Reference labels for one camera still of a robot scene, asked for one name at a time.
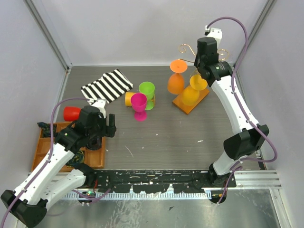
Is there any gold wire wine glass rack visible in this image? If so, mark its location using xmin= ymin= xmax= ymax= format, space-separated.
xmin=172 ymin=44 xmax=230 ymax=115

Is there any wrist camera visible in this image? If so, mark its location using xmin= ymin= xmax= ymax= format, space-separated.
xmin=88 ymin=98 xmax=107 ymax=118
xmin=205 ymin=26 xmax=223 ymax=45

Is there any magenta plastic wine glass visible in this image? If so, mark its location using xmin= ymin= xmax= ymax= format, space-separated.
xmin=131 ymin=93 xmax=148 ymax=122

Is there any orange plastic wine glass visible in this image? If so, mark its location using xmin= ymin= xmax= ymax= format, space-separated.
xmin=167 ymin=59 xmax=188 ymax=95

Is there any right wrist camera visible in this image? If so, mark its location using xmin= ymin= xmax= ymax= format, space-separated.
xmin=205 ymin=26 xmax=223 ymax=45

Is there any white slotted cable duct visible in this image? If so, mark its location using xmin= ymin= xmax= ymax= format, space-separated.
xmin=64 ymin=191 xmax=212 ymax=200

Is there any red plastic wine glass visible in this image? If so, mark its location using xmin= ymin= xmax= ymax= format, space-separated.
xmin=63 ymin=106 xmax=81 ymax=121

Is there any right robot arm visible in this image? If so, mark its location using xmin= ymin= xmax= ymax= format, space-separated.
xmin=194 ymin=37 xmax=269 ymax=187

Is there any rolled dark orange-floral tie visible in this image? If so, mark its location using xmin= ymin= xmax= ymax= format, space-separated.
xmin=37 ymin=122 xmax=57 ymax=138

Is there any yellow plastic wine glass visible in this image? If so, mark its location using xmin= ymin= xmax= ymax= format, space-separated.
xmin=124 ymin=92 xmax=135 ymax=106

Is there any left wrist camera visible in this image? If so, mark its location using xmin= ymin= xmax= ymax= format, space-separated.
xmin=88 ymin=98 xmax=107 ymax=118

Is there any green plastic wine glass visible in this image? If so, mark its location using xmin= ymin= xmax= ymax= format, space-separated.
xmin=139 ymin=81 xmax=155 ymax=111

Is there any black white striped cloth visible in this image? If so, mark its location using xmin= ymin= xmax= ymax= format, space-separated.
xmin=81 ymin=68 xmax=133 ymax=105

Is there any yellow-orange plastic wine glass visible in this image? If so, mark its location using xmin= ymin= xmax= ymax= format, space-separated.
xmin=181 ymin=74 xmax=209 ymax=106

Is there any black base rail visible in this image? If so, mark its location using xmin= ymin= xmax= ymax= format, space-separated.
xmin=80 ymin=169 xmax=229 ymax=194

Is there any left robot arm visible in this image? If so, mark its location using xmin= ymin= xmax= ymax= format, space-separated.
xmin=0 ymin=106 xmax=116 ymax=228

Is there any wooden compartment tray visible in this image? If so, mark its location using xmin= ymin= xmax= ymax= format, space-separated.
xmin=31 ymin=130 xmax=106 ymax=171

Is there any rolled blue-yellow tie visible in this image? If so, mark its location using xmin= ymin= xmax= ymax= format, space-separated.
xmin=66 ymin=150 xmax=85 ymax=168

